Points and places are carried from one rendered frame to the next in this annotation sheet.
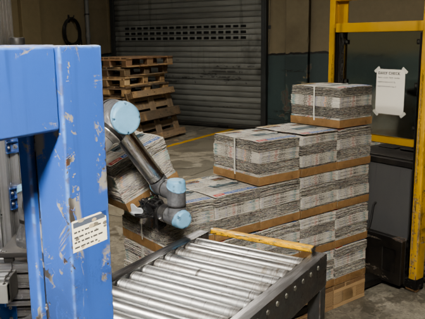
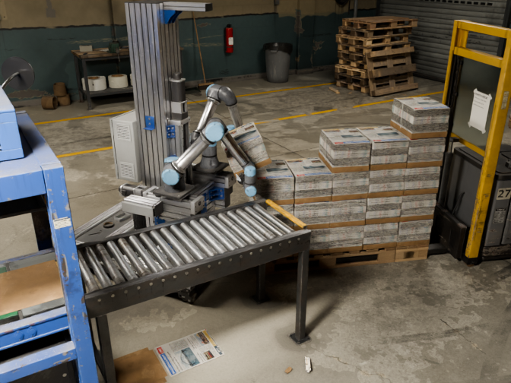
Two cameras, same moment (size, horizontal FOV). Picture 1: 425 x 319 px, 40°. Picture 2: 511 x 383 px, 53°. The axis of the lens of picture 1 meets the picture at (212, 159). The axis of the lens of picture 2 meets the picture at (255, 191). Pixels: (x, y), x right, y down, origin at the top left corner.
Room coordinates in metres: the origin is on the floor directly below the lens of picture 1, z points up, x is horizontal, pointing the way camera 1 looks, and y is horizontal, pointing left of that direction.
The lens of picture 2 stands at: (-0.51, -1.35, 2.25)
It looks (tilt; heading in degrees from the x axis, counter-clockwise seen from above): 24 degrees down; 28
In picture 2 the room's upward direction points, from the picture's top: straight up
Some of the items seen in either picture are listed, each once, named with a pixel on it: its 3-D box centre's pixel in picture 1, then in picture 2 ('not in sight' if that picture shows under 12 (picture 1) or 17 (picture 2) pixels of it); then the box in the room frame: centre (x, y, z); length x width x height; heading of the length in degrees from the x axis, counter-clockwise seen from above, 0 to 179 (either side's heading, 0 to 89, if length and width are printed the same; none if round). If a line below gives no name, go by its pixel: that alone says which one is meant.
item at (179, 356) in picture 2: not in sight; (189, 351); (1.54, 0.20, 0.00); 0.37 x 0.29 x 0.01; 148
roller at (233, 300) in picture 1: (188, 292); (218, 235); (1.74, 0.08, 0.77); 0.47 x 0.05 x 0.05; 58
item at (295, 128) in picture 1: (296, 128); (381, 133); (3.26, -0.47, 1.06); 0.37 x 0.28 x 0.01; 39
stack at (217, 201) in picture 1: (236, 255); (322, 213); (3.01, -0.12, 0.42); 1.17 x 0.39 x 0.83; 128
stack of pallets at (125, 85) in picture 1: (129, 97); (374, 53); (9.69, 1.35, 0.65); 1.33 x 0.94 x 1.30; 152
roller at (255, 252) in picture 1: (247, 254); (273, 220); (2.07, -0.13, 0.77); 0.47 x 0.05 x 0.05; 58
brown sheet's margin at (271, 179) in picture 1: (255, 171); (342, 160); (3.09, -0.23, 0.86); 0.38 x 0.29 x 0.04; 37
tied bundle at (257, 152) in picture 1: (255, 155); (343, 150); (3.09, -0.23, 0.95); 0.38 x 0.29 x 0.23; 37
